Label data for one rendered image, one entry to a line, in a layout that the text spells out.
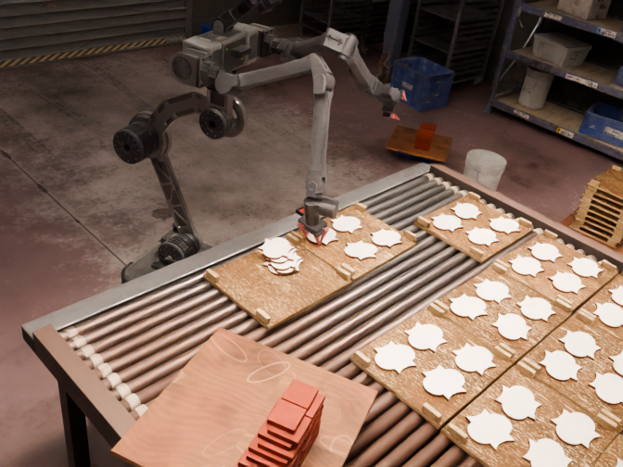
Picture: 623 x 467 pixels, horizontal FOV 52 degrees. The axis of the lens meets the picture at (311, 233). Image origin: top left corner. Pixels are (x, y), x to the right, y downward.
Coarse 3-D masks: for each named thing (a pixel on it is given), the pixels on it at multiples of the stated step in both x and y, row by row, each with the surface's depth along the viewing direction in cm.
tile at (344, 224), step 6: (342, 216) 269; (336, 222) 264; (342, 222) 265; (348, 222) 265; (354, 222) 266; (360, 222) 267; (336, 228) 261; (342, 228) 261; (348, 228) 262; (354, 228) 262; (360, 228) 264
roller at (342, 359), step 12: (528, 240) 278; (504, 252) 266; (480, 264) 257; (468, 276) 249; (444, 288) 240; (432, 300) 233; (408, 312) 226; (396, 324) 220; (372, 336) 213; (348, 348) 207; (360, 348) 208; (336, 360) 201; (348, 360) 204
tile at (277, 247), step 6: (270, 240) 240; (276, 240) 241; (282, 240) 241; (264, 246) 236; (270, 246) 237; (276, 246) 237; (282, 246) 238; (288, 246) 238; (264, 252) 233; (270, 252) 234; (276, 252) 234; (282, 252) 235; (288, 252) 237; (270, 258) 232; (276, 258) 232
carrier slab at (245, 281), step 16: (256, 256) 240; (304, 256) 244; (224, 272) 229; (240, 272) 230; (256, 272) 231; (304, 272) 235; (320, 272) 236; (224, 288) 222; (240, 288) 223; (256, 288) 224; (272, 288) 225; (288, 288) 226; (304, 288) 227; (320, 288) 228; (336, 288) 229; (240, 304) 216; (256, 304) 217; (272, 304) 218; (288, 304) 219; (304, 304) 220; (256, 320) 212; (272, 320) 211
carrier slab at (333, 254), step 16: (352, 208) 277; (368, 224) 268; (384, 224) 270; (304, 240) 252; (352, 240) 257; (368, 240) 258; (400, 240) 261; (320, 256) 245; (336, 256) 246; (384, 256) 250; (368, 272) 241
